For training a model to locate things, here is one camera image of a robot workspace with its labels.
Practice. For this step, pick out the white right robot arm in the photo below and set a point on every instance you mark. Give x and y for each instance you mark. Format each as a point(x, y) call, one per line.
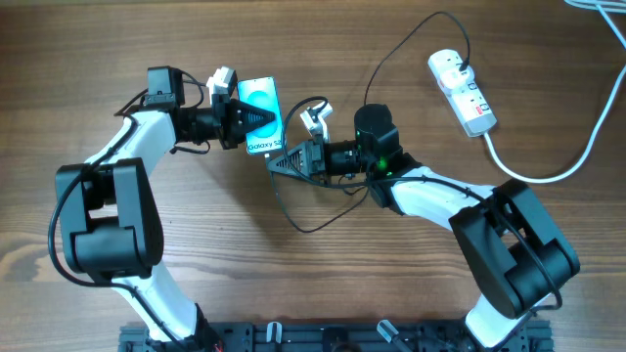
point(516, 252)

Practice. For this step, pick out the Galaxy smartphone cyan screen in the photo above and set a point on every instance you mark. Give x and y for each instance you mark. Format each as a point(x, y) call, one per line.
point(262, 94)

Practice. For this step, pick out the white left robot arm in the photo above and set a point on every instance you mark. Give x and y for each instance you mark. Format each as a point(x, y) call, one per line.
point(105, 230)

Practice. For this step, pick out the white power strip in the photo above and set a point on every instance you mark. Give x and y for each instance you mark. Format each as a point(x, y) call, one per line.
point(467, 102)

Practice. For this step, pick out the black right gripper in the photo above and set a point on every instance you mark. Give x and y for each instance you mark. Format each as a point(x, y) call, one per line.
point(314, 157)

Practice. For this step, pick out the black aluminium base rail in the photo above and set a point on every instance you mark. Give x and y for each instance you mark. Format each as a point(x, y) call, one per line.
point(442, 335)

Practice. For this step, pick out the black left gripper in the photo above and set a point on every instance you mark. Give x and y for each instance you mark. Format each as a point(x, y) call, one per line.
point(228, 114)

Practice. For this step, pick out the white charger plug adapter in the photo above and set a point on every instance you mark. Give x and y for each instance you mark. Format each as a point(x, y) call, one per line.
point(454, 78)

